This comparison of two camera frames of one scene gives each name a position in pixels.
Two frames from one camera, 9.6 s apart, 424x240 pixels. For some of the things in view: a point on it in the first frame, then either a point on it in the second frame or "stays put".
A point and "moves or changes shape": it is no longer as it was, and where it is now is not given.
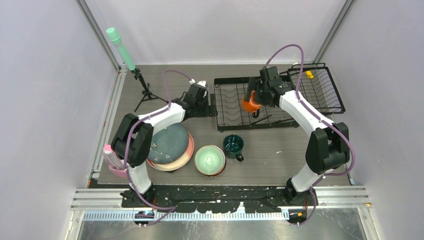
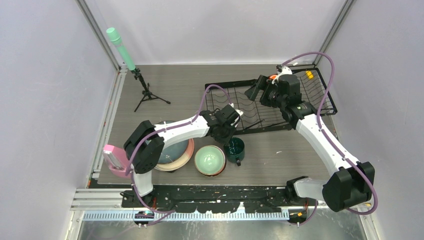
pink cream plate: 179,163 stays put
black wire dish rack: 229,93 stays put
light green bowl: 209,160 stays put
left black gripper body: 202,108 to 222,137
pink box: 116,166 stays put
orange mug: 251,106 moves or changes shape
